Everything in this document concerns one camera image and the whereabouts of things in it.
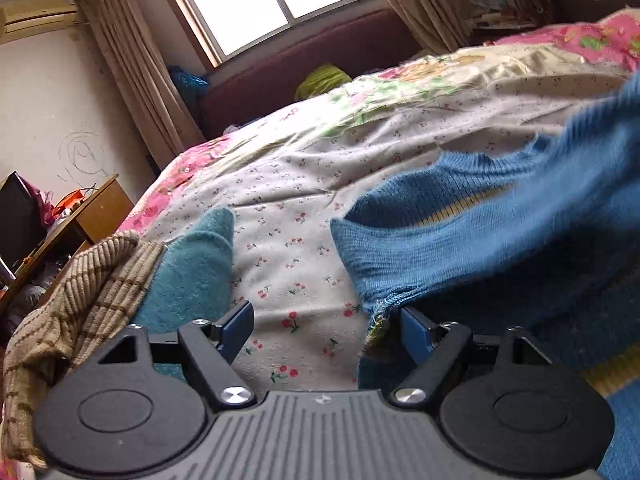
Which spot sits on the pink cartoon print quilt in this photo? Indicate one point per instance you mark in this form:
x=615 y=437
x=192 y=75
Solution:
x=585 y=35

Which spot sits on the maroon sofa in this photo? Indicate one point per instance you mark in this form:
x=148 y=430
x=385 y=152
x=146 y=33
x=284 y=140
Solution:
x=280 y=65

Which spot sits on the wall air conditioner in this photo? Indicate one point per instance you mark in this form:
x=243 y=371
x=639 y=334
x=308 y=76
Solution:
x=35 y=17

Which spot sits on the black monitor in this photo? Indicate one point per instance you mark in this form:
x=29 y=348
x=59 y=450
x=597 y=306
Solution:
x=17 y=225

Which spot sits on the teal fleece garment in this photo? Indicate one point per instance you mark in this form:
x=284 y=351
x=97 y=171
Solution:
x=192 y=270

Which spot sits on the orange object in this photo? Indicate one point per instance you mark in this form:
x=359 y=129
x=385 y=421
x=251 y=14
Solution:
x=67 y=202

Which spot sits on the cherry print bed sheet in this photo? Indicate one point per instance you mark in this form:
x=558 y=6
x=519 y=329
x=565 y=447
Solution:
x=310 y=180

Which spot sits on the green cloth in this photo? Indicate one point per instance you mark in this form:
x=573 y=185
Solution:
x=322 y=82

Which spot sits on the cluttered nightstand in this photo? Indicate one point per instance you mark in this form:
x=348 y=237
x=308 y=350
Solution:
x=505 y=17

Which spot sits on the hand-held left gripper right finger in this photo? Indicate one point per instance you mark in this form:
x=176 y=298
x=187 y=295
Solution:
x=414 y=331

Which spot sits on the wooden desk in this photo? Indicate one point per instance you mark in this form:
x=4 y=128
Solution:
x=102 y=210

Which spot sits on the window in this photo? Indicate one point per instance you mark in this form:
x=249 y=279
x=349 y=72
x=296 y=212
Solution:
x=270 y=0

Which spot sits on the blue plastic bag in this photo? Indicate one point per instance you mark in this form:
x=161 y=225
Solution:
x=186 y=85

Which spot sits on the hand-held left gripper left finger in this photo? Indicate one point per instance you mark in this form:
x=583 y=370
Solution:
x=239 y=327

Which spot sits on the blue knit sweater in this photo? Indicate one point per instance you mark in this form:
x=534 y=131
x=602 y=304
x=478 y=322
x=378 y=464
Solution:
x=500 y=240

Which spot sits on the beige curtain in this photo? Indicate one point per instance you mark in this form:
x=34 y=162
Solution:
x=415 y=0
x=135 y=80

